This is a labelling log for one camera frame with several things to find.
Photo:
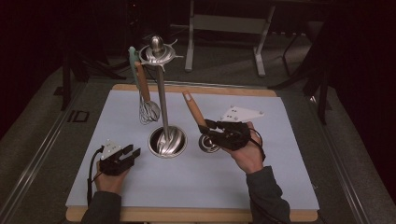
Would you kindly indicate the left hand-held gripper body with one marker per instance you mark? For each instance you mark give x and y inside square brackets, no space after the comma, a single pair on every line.
[112,165]

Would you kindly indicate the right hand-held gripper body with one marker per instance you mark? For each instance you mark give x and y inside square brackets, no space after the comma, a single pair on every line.
[233,137]

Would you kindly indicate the steel utensil rack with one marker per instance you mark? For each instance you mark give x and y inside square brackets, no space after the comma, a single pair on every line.
[168,143]

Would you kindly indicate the person's left hand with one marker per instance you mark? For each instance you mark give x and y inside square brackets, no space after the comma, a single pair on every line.
[110,183]

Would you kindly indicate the person's right hand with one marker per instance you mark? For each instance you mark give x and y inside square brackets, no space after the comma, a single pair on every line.
[247,157]

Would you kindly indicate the white paper sheet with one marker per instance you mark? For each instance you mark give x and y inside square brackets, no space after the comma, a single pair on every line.
[193,180]

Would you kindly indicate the black metal stand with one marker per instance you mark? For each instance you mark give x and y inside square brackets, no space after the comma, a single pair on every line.
[322,93]
[66,81]

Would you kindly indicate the metal floor rail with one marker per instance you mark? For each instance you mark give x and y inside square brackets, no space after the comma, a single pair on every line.
[34,161]
[339,161]

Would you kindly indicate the grey metal desk frame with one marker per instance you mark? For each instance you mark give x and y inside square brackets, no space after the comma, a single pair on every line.
[229,24]

